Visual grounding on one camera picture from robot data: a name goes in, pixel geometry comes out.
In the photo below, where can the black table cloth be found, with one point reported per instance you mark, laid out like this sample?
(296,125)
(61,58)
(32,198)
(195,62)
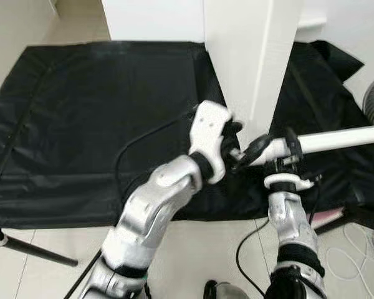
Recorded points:
(81,124)

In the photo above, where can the grey right robot foot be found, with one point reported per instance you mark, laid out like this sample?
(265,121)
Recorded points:
(224,291)

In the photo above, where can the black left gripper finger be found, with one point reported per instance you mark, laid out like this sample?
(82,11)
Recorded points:
(255,149)

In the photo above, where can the white plastic table top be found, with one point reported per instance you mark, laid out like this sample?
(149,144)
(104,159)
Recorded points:
(249,62)

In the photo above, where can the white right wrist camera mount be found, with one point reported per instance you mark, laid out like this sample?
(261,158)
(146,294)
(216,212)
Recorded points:
(280,182)

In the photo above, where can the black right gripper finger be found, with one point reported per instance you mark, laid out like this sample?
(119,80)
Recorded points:
(293,143)

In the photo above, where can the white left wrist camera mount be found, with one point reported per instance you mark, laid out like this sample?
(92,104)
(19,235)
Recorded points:
(206,131)

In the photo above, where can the white tapered table leg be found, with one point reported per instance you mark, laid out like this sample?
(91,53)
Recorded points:
(311,23)
(336,140)

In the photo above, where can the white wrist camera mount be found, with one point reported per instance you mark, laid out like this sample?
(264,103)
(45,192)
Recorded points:
(280,182)
(206,131)

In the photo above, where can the pink soft item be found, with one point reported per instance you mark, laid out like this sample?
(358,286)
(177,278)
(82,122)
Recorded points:
(327,218)

